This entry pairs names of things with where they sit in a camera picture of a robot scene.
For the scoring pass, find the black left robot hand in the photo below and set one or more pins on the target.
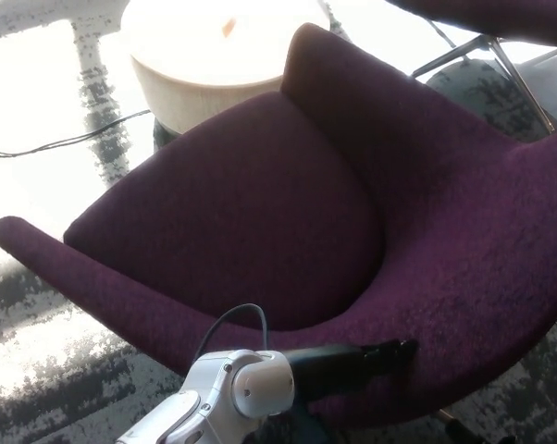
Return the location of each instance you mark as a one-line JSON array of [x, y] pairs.
[[325, 370]]

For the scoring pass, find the purple fabric armchair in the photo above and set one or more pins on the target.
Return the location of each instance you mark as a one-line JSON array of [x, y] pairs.
[[445, 231]]

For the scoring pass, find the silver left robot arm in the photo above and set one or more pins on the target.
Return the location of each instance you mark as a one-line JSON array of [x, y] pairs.
[[241, 388]]

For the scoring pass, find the chrome armchair swivel base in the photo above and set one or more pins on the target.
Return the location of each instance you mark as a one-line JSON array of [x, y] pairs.
[[449, 418]]

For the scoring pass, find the purple armchair seat cushion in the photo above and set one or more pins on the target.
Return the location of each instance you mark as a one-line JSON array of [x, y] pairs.
[[237, 208]]

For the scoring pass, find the round white side table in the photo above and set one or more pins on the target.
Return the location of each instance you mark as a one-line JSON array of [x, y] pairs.
[[204, 60]]

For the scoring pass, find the small orange object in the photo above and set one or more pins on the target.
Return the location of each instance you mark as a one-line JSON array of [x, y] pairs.
[[227, 27]]

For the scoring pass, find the purple fabric chair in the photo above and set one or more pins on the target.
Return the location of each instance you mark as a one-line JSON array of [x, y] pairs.
[[491, 16]]

